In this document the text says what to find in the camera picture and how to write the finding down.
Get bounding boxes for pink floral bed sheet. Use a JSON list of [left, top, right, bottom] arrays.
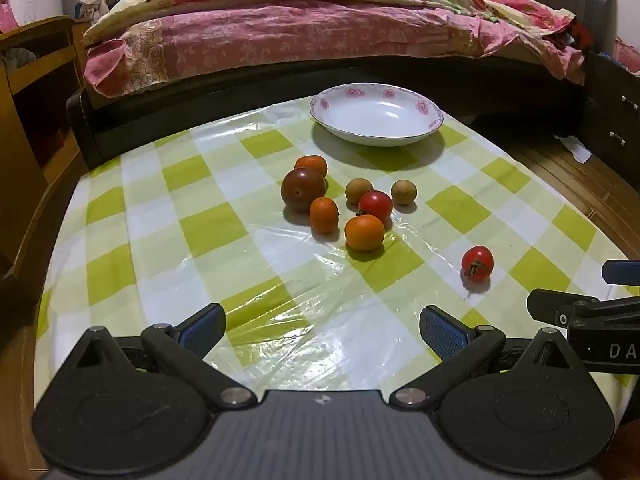
[[82, 0, 587, 98]]

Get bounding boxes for white floral rim plate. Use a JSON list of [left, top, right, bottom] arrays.
[[309, 83, 444, 148]]

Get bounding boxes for pink basket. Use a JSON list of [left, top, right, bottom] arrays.
[[614, 37, 640, 75]]

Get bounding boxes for dark red tomato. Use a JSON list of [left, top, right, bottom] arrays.
[[280, 167, 327, 213]]

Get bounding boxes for brown wooden cabinet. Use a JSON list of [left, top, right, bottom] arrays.
[[0, 16, 90, 273]]

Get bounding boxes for red cherry tomato with stem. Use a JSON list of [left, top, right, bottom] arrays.
[[461, 245, 495, 282]]

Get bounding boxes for large orange kumquat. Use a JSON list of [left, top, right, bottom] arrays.
[[344, 214, 386, 252]]

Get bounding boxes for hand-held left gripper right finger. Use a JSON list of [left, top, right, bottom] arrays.
[[389, 304, 590, 410]]

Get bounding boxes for dark wooden nightstand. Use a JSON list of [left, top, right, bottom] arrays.
[[582, 49, 640, 188]]

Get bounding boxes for small orange kumquat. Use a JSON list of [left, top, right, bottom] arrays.
[[309, 197, 340, 235], [294, 155, 328, 178]]

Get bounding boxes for dark red clothes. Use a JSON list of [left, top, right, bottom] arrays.
[[544, 19, 592, 52]]

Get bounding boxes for brown longan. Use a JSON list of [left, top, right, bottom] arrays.
[[345, 178, 374, 205], [391, 179, 418, 206]]

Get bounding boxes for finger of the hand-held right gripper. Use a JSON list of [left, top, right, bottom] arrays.
[[526, 288, 640, 331], [601, 259, 640, 286]]

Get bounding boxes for white crumpled paper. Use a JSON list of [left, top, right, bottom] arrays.
[[552, 134, 592, 163]]

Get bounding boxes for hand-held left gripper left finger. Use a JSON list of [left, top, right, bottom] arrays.
[[60, 302, 258, 411]]

